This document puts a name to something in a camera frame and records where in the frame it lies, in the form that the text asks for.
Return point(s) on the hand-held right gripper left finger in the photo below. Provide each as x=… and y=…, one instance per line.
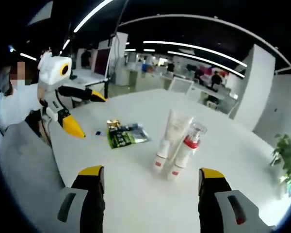
x=85, y=206

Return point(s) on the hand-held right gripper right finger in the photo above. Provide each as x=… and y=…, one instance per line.
x=228, y=208

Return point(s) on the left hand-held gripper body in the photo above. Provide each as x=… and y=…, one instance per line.
x=52, y=72

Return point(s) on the gold foil skincare sachet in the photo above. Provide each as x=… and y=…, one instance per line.
x=112, y=124

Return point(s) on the red-banded white skincare bottle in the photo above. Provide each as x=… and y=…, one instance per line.
x=191, y=143

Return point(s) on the large white skincare tube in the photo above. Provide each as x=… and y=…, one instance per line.
x=178, y=126

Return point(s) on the person's left hand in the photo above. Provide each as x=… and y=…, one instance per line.
x=42, y=95

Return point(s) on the person's white shirt torso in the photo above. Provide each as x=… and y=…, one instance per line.
x=19, y=104

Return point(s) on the potted green plant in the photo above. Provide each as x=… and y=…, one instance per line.
x=287, y=155

